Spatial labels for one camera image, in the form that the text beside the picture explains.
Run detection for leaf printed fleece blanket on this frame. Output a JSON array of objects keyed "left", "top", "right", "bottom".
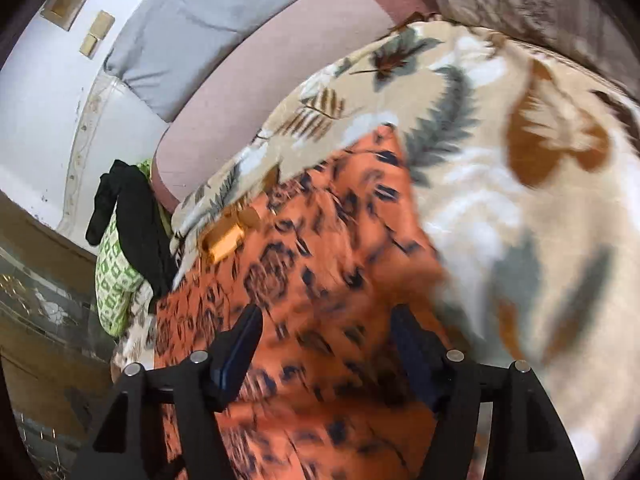
[{"left": 110, "top": 20, "right": 640, "bottom": 480}]

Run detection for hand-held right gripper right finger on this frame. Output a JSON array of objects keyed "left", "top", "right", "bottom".
[{"left": 390, "top": 305, "right": 586, "bottom": 480}]

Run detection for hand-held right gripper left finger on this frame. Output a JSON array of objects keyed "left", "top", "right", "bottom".
[{"left": 72, "top": 305, "right": 263, "bottom": 480}]

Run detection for brown striped quilt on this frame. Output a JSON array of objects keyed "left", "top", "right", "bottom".
[{"left": 372, "top": 0, "right": 640, "bottom": 91}]

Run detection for black cloth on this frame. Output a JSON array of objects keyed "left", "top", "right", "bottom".
[{"left": 85, "top": 159, "right": 176, "bottom": 298}]

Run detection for grey pillow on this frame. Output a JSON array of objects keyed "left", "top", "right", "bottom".
[{"left": 102, "top": 0, "right": 361, "bottom": 123}]

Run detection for white ornate headboard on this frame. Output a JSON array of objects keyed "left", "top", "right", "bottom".
[{"left": 59, "top": 72, "right": 168, "bottom": 235}]

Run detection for orange black floral garment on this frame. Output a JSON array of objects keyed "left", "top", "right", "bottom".
[{"left": 152, "top": 125, "right": 481, "bottom": 480}]

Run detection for mauve mattress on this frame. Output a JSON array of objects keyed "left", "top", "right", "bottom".
[{"left": 150, "top": 0, "right": 436, "bottom": 213}]

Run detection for green patterned cloth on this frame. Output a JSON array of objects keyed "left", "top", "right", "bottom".
[{"left": 95, "top": 159, "right": 173, "bottom": 338}]

